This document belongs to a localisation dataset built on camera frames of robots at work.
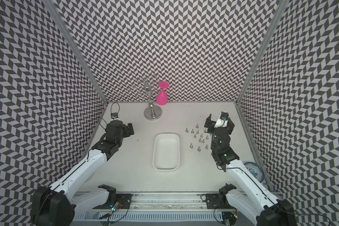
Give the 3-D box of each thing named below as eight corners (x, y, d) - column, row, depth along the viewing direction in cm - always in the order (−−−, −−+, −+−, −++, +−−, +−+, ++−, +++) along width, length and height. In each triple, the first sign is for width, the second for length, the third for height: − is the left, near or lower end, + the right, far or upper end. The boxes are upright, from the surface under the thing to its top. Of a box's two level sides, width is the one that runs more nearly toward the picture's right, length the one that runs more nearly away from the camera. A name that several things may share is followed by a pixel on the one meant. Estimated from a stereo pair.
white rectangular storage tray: (152, 172, 84) (151, 169, 80) (156, 137, 100) (155, 132, 95) (180, 172, 84) (180, 168, 80) (179, 137, 100) (179, 132, 95)
